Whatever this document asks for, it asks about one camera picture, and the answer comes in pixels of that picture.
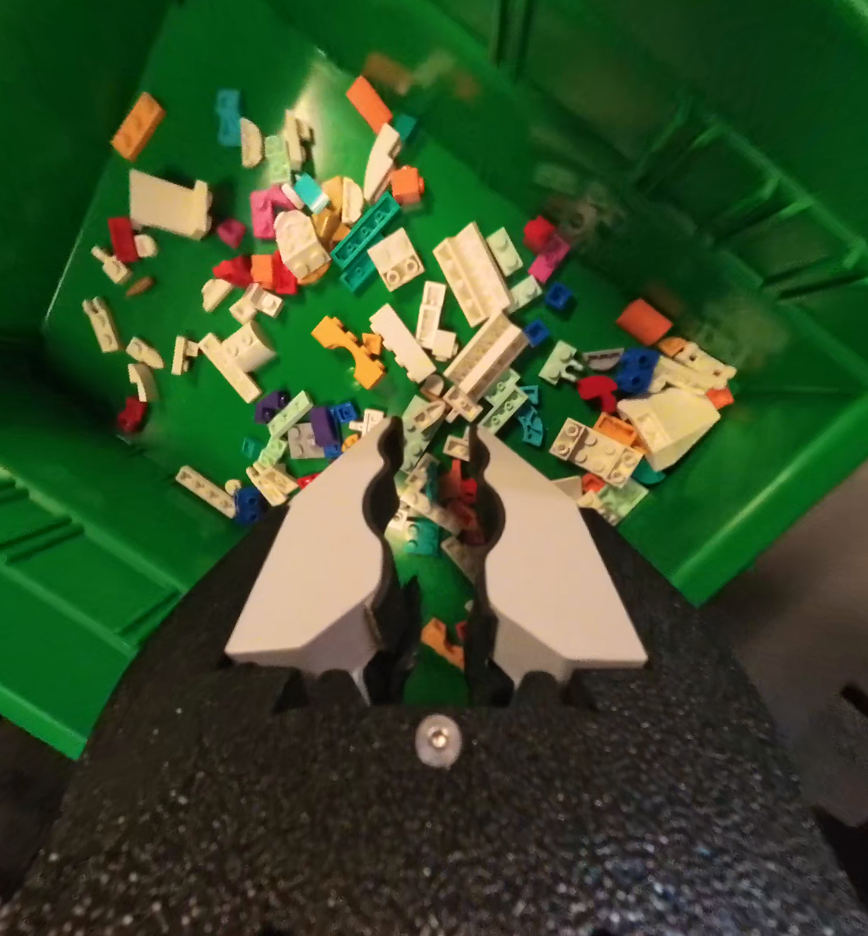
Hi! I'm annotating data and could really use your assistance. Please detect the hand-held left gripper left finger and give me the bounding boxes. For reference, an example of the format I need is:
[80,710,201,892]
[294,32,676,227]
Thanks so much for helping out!
[225,414,407,679]

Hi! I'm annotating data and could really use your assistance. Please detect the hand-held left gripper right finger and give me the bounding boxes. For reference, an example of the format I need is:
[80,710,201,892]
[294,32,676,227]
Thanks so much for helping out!
[469,426,649,690]

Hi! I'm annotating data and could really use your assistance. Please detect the pile of toy bricks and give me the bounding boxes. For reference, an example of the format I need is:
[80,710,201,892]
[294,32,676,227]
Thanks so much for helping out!
[81,53,739,671]

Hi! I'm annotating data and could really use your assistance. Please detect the green plastic bin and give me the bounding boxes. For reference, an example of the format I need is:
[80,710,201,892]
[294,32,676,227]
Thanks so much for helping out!
[0,0,868,761]

